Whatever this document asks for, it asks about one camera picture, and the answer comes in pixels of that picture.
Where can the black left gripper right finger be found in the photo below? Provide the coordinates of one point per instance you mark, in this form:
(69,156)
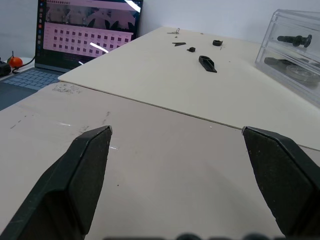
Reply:
(282,180)

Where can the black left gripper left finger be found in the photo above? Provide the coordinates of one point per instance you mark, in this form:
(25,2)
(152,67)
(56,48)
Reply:
(75,180)

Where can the clear round tape roll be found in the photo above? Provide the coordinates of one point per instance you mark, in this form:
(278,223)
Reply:
(301,72)

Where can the flat black part in drawer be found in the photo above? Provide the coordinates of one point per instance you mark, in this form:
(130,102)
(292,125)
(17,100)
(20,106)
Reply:
(277,61)

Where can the clear acrylic drawer box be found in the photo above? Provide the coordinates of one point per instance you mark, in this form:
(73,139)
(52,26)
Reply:
(292,50)

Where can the black power adapter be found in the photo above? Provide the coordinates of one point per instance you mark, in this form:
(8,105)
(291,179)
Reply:
(4,68)

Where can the orange tangerine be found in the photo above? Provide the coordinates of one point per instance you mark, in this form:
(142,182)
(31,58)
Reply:
(15,61)

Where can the light wooden board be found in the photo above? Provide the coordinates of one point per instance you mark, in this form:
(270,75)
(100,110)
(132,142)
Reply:
(190,80)

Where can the long black plastic wedge part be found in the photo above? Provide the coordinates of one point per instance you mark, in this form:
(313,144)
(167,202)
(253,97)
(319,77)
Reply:
(207,64)

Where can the dark green screw-shaped part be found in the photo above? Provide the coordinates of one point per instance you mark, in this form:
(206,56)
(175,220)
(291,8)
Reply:
(297,40)

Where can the open grey laptop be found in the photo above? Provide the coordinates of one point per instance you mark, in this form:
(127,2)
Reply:
(75,37)

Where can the small black cube part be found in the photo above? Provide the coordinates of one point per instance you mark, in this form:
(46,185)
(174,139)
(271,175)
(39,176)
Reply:
(191,49)

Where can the flat black triangular part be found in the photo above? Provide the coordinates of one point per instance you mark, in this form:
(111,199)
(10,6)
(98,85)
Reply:
(178,44)

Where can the small metal clip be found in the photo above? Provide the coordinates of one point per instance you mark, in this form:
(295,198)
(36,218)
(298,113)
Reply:
(175,32)

